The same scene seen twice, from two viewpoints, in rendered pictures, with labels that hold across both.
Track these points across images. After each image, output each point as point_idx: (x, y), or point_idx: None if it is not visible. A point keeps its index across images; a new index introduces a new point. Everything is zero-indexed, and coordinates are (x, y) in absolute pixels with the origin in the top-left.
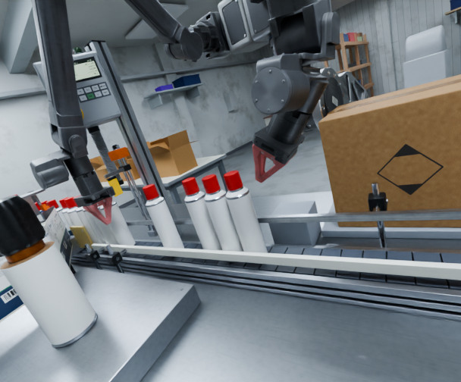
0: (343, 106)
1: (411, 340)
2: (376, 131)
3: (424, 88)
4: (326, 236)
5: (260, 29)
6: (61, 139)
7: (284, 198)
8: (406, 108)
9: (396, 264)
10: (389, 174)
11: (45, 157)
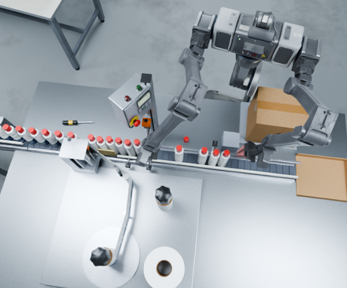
0: (262, 94)
1: (265, 187)
2: (273, 129)
3: (293, 105)
4: (239, 144)
5: (237, 52)
6: (155, 151)
7: (210, 103)
8: (285, 128)
9: (267, 174)
10: None
11: (142, 156)
